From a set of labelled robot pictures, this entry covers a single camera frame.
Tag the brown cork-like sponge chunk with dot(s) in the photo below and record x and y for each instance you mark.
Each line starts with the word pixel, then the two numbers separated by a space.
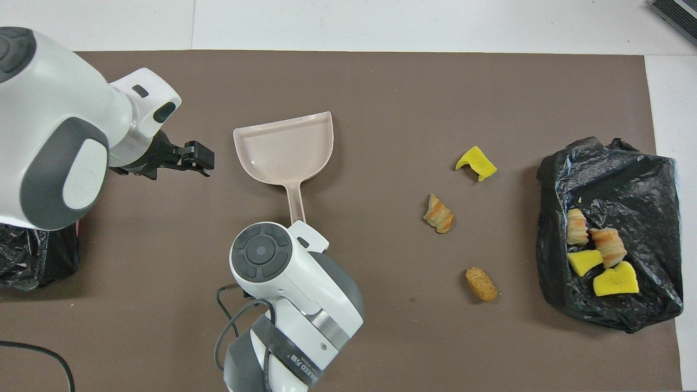
pixel 481 283

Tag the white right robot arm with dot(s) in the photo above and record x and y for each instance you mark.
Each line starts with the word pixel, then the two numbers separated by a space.
pixel 305 294

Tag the orange striped sponge chunk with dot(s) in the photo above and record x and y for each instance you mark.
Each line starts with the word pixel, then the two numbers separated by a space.
pixel 439 214

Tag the green and yellow sponge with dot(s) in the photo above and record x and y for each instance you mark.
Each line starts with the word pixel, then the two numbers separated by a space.
pixel 584 262

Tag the beige plastic dustpan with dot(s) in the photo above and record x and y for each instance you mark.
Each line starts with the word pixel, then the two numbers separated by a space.
pixel 283 147

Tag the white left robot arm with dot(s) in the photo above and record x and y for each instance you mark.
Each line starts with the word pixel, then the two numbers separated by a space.
pixel 54 109

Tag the dark ribbed panel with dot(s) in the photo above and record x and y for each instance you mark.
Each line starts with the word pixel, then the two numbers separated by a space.
pixel 680 13

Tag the yellow sponge wedge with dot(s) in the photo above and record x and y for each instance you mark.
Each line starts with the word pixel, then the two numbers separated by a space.
pixel 615 282

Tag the black plastic trash bag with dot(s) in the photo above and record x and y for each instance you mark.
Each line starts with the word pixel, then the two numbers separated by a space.
pixel 626 190
pixel 32 256

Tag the brown table mat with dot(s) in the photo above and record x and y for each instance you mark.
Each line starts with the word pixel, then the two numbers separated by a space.
pixel 435 87

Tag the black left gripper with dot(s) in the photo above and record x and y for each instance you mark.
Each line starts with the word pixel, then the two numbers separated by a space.
pixel 158 160

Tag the notched yellow sponge piece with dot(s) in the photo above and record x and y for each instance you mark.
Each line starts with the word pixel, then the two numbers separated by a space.
pixel 476 162

